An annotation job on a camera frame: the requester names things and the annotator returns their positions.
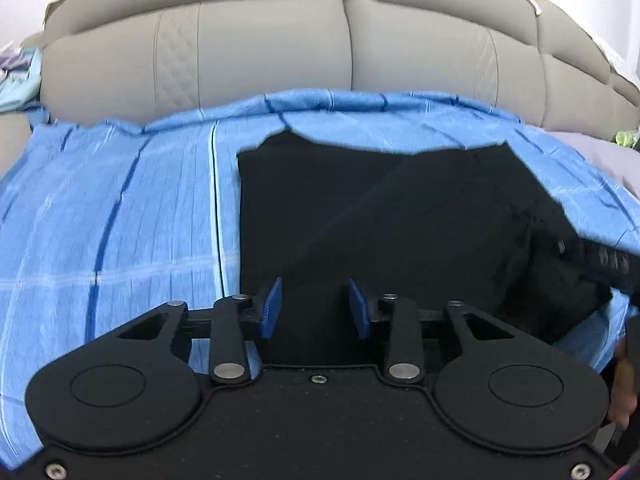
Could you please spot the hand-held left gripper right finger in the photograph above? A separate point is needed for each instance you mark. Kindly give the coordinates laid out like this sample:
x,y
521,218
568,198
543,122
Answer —
x,y
359,310

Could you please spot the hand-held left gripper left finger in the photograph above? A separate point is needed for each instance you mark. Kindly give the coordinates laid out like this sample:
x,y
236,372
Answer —
x,y
270,310

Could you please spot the black pants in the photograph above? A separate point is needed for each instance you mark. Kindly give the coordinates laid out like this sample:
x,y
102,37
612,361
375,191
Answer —
x,y
320,210

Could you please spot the person's right forearm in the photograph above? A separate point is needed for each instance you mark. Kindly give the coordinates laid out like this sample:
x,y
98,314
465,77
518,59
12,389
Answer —
x,y
622,385

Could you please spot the lavender cloth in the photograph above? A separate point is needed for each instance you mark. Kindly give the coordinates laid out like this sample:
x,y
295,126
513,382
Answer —
x,y
592,147

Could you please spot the green crumpled item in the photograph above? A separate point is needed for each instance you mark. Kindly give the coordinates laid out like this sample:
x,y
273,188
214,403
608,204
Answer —
x,y
627,137

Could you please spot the blue checked bedsheet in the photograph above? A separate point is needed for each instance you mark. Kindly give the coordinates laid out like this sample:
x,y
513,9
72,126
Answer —
x,y
125,210

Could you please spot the beige padded leather sofa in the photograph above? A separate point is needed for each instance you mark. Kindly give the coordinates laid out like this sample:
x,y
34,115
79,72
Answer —
x,y
280,45

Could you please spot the pile of crumpled clothes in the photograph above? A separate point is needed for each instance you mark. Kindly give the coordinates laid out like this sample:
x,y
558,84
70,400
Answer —
x,y
17,80

